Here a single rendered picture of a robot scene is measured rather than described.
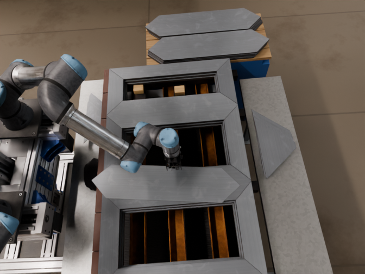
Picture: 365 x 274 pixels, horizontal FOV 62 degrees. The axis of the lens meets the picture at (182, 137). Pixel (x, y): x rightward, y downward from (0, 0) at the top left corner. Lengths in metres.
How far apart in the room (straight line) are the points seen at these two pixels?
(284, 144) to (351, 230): 1.06
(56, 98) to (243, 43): 1.25
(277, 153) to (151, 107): 0.74
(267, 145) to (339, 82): 1.56
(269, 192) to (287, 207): 0.11
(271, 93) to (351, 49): 1.62
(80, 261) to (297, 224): 1.11
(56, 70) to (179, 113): 0.74
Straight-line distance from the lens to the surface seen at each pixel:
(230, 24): 2.14
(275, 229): 1.62
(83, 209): 1.79
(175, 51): 1.98
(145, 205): 1.51
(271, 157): 1.69
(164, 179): 1.53
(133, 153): 1.22
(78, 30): 3.59
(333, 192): 2.61
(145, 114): 1.70
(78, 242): 1.76
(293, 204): 1.67
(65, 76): 1.20
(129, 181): 1.55
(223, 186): 1.51
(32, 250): 2.39
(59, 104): 1.18
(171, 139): 1.21
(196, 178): 1.52
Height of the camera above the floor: 2.30
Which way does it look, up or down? 63 degrees down
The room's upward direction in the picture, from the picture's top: 7 degrees counter-clockwise
